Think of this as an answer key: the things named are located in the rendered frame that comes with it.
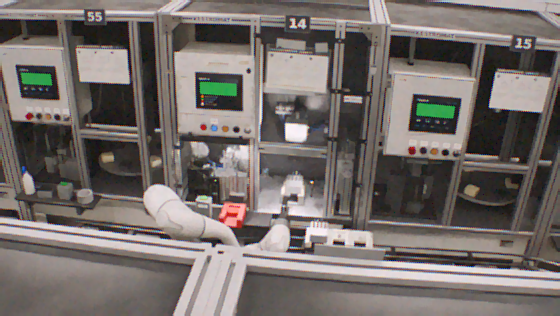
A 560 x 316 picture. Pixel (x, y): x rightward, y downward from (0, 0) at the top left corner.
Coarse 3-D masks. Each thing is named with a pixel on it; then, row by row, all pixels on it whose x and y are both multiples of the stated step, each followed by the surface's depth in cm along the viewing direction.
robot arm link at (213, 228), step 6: (204, 216) 216; (204, 222) 213; (210, 222) 216; (216, 222) 220; (204, 228) 212; (210, 228) 215; (216, 228) 218; (222, 228) 221; (228, 228) 226; (204, 234) 213; (210, 234) 216; (216, 234) 219; (222, 234) 222; (228, 234) 225; (222, 240) 227; (228, 240) 227; (234, 240) 231; (246, 246) 251; (252, 246) 249; (258, 246) 250
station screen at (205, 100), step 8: (200, 80) 270; (208, 80) 270; (216, 80) 269; (224, 80) 269; (232, 80) 268; (200, 88) 272; (200, 96) 275; (208, 96) 274; (216, 96) 274; (224, 96) 273; (232, 96) 273; (200, 104) 277; (208, 104) 276; (216, 104) 276; (224, 104) 275; (232, 104) 275
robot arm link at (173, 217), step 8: (176, 200) 213; (160, 208) 210; (168, 208) 206; (176, 208) 208; (184, 208) 211; (160, 216) 204; (168, 216) 203; (176, 216) 204; (184, 216) 206; (192, 216) 209; (200, 216) 213; (160, 224) 203; (168, 224) 202; (176, 224) 204; (184, 224) 205; (192, 224) 208; (200, 224) 211; (168, 232) 205; (176, 232) 205; (184, 232) 206; (192, 232) 208; (200, 232) 211
